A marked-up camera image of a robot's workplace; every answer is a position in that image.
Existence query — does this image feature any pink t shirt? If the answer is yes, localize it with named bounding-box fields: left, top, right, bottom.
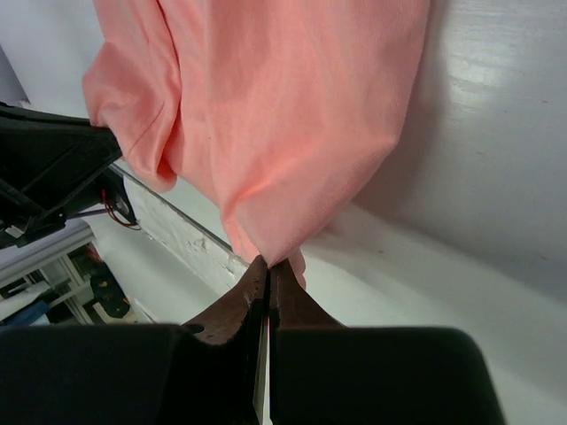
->
left=82, top=1, right=431, bottom=276

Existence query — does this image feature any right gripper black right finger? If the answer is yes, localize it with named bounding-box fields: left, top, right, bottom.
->
left=269, top=261, right=503, bottom=424

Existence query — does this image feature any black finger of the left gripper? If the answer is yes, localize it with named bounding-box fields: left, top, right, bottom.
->
left=1, top=104, right=121, bottom=248

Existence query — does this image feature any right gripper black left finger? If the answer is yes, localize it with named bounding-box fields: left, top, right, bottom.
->
left=1, top=258, right=268, bottom=424

